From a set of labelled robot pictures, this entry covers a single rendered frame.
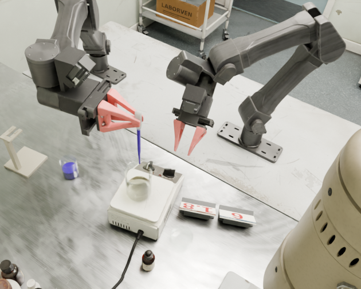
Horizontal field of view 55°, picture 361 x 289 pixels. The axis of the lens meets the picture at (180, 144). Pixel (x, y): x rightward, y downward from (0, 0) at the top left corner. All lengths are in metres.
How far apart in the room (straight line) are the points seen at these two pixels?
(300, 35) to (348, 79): 2.44
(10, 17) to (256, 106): 1.70
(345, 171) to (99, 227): 0.71
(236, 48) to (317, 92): 2.21
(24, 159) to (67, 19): 0.41
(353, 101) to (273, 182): 2.11
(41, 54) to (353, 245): 0.55
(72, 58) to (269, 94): 0.53
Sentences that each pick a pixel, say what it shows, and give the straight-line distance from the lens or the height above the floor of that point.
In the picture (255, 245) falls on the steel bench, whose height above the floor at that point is 0.90.
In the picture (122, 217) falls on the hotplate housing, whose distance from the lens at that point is 0.83.
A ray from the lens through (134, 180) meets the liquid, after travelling 0.82.
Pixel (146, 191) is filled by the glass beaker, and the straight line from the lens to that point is 0.79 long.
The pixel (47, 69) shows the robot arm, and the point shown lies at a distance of 0.65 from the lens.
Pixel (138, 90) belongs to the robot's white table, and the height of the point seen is 0.90.
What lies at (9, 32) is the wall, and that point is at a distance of 2.36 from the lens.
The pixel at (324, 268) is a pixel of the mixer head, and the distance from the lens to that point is 0.31.
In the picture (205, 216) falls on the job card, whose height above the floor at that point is 0.92.
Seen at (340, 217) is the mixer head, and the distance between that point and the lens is 0.26.
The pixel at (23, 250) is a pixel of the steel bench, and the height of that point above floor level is 0.90.
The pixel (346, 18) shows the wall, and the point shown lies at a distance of 3.61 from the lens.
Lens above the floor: 1.68
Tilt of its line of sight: 47 degrees down
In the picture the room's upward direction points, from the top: 7 degrees clockwise
